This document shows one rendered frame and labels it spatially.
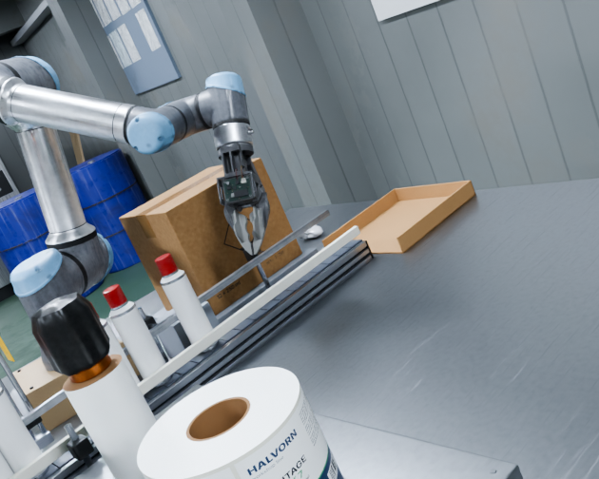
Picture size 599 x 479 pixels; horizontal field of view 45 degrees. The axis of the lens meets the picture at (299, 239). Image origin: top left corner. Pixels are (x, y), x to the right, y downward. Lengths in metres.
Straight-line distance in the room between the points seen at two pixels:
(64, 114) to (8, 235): 4.70
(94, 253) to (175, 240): 0.20
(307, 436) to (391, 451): 0.15
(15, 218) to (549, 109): 4.31
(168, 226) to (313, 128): 2.29
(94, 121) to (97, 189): 4.93
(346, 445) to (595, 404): 0.31
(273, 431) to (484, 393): 0.38
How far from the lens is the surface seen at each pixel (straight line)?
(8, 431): 1.29
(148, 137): 1.36
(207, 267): 1.67
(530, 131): 3.06
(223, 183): 1.39
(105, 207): 6.37
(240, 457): 0.76
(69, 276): 1.64
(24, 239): 6.10
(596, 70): 2.77
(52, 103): 1.48
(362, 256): 1.64
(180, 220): 1.64
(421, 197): 1.94
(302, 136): 3.82
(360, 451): 0.94
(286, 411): 0.79
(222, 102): 1.44
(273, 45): 3.79
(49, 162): 1.68
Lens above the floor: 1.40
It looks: 16 degrees down
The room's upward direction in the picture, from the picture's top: 24 degrees counter-clockwise
